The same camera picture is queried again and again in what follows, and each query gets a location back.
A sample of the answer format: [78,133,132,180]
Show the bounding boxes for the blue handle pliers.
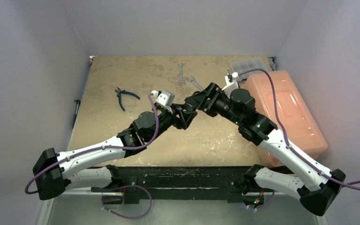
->
[114,88,141,112]

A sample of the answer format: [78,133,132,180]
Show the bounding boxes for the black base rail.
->
[91,166,305,204]

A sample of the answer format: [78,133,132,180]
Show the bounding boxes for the small silver wrench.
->
[178,62,185,86]

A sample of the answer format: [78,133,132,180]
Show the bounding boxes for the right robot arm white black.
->
[185,83,345,216]

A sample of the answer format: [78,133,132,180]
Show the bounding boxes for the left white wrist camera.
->
[151,90,175,114]

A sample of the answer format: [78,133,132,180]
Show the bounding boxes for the black padlock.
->
[183,103,196,113]

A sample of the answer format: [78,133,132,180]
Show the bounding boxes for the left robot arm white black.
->
[25,104,197,200]

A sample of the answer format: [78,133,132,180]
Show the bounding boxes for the clear plastic organizer box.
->
[230,57,271,75]

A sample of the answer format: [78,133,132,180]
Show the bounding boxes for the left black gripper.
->
[147,104,196,143]

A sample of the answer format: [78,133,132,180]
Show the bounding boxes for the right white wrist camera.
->
[222,72,239,96]

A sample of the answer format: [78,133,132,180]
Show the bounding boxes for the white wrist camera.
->
[222,72,239,96]
[151,90,175,114]

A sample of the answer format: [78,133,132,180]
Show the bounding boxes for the pink plastic toolbox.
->
[241,70,328,159]

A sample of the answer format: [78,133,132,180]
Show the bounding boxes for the large silver wrench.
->
[187,76,204,91]

